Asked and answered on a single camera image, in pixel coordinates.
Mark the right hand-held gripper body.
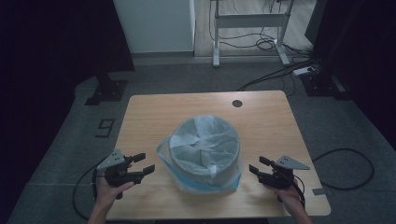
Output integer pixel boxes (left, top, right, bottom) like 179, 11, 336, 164
258, 155, 311, 190

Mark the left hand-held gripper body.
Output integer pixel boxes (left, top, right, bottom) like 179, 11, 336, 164
95, 148, 146, 201

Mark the green plastic bin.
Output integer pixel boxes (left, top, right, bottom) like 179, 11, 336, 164
168, 115, 242, 188

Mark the white bag with blue band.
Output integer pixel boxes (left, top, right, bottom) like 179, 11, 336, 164
156, 114, 245, 196

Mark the person's right hand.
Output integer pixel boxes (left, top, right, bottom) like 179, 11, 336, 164
263, 184, 305, 217

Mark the person's left hand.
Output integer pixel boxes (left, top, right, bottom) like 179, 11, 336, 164
94, 176, 135, 214

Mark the black stand base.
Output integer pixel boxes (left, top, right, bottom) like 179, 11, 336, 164
300, 72, 353, 101
84, 72, 130, 107

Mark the white power strip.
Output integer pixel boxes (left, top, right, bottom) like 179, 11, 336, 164
291, 65, 317, 77

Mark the white cabinet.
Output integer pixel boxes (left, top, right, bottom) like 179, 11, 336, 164
112, 0, 197, 55

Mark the dark curtain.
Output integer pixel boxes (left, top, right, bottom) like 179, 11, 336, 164
304, 0, 396, 148
0, 0, 135, 132

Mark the left hand-held gripper black cable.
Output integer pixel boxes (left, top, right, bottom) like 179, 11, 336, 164
72, 155, 110, 221

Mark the hand-held gripper black cable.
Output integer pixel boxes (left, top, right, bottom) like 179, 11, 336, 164
72, 155, 110, 221
291, 147, 375, 208

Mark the right hand-held gripper black cable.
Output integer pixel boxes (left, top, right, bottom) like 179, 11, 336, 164
291, 147, 375, 208

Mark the black floor cable bundle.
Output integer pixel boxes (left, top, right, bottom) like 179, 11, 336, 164
207, 0, 320, 92

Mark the white metal desk frame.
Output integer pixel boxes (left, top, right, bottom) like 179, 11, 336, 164
209, 0, 295, 68

